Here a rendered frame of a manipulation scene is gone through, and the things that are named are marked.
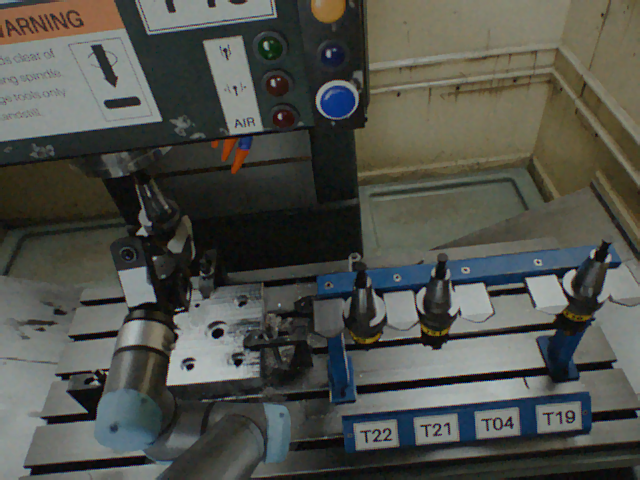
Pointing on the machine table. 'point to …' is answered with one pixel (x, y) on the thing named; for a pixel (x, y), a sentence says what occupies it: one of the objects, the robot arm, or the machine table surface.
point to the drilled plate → (218, 382)
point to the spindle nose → (116, 163)
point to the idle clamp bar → (304, 306)
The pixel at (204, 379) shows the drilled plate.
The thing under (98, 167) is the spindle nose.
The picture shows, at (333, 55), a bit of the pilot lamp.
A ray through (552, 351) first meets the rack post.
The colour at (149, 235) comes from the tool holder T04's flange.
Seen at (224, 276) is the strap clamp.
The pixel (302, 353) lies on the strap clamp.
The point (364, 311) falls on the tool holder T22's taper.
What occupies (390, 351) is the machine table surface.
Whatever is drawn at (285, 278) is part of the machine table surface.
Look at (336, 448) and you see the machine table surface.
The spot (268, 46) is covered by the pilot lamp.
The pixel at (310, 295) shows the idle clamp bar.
